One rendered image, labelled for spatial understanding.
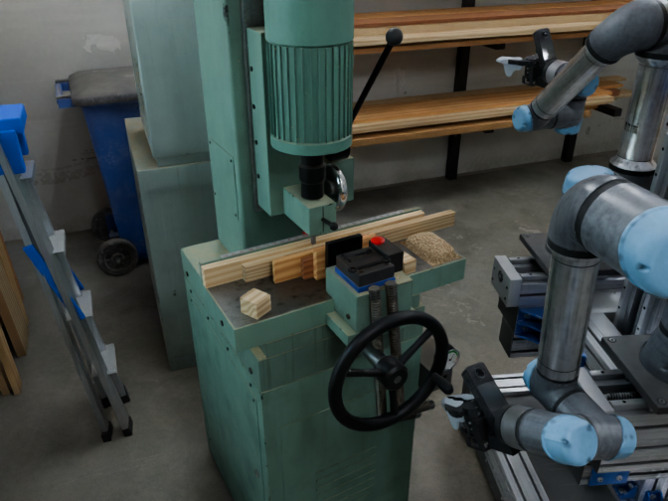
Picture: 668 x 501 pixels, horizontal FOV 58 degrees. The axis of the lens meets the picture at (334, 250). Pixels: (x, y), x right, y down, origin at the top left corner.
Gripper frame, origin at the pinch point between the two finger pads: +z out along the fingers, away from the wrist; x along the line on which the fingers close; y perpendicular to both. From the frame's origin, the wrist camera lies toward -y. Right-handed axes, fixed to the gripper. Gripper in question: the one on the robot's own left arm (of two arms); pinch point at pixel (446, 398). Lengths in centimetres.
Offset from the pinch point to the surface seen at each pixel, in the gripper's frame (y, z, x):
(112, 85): -128, 176, -20
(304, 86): -68, -1, -14
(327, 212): -44.2, 15.1, -8.5
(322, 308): -24.1, 13.6, -16.3
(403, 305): -20.7, 4.5, -1.9
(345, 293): -26.6, 6.4, -13.5
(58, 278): -47, 92, -64
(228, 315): -28.3, 17.4, -35.7
